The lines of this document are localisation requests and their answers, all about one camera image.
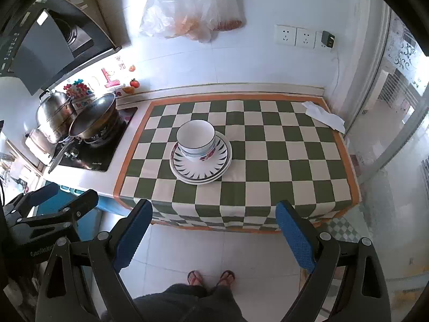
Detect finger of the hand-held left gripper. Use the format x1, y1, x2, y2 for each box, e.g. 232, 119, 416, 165
2, 182, 62, 221
11, 189, 100, 235

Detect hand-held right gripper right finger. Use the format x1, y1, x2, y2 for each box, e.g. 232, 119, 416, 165
275, 199, 393, 322

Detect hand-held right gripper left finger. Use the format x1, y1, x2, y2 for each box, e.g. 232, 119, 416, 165
35, 199, 154, 322

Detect white plate with pink flowers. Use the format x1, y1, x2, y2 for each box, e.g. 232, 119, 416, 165
169, 141, 232, 183

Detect white plate with leaf pattern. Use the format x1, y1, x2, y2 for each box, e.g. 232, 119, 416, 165
172, 133, 232, 180

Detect white bowl with red flowers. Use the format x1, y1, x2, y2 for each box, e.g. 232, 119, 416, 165
180, 148, 216, 162

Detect white bowl with heart print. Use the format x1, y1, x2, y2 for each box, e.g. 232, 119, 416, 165
176, 120, 217, 155

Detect blue kitchen cabinet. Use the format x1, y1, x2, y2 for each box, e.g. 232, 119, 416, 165
34, 182, 136, 220

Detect black gas stove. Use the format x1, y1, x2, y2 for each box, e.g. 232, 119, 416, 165
54, 107, 139, 172

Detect green checkered tablecloth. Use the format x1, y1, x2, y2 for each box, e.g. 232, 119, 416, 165
113, 94, 362, 233

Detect steel pot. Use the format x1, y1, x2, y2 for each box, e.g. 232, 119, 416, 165
35, 89, 76, 145

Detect person's right foot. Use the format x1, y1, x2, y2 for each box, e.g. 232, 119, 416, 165
216, 270, 236, 287

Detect person's dark trousers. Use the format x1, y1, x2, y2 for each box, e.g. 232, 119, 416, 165
132, 283, 245, 322

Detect dark wok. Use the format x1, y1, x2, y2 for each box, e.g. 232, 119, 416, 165
49, 93, 118, 175

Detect colourful flower sticker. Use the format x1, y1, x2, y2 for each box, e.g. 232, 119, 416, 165
64, 80, 94, 106

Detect glass sliding door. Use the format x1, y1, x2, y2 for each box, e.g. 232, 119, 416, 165
342, 5, 429, 282

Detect white paper napkin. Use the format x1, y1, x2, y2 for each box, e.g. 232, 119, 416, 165
302, 101, 346, 134

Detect black range hood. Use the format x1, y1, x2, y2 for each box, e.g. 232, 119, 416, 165
0, 0, 122, 96

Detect plastic bag with orange contents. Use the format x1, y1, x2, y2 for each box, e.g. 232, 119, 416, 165
139, 0, 212, 43

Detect plastic bag with red contents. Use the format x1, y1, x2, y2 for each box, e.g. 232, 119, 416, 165
200, 0, 247, 31

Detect pink wall sticker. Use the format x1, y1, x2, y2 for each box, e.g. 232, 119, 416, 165
101, 67, 121, 88

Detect white wall outlet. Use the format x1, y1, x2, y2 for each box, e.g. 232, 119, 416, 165
275, 24, 297, 46
295, 27, 316, 48
315, 30, 334, 50

